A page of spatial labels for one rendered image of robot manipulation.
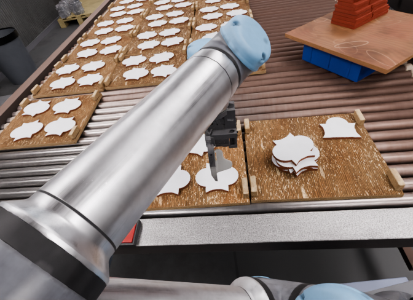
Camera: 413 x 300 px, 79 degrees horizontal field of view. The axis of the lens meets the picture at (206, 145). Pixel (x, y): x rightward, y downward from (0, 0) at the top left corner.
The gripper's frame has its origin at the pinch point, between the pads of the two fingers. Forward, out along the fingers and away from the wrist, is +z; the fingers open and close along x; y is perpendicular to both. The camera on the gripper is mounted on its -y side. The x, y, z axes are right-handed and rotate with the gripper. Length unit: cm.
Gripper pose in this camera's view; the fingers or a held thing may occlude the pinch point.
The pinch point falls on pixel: (214, 160)
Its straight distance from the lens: 74.6
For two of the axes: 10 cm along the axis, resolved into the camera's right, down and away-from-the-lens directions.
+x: 0.1, -7.2, 7.0
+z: 1.3, 6.9, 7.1
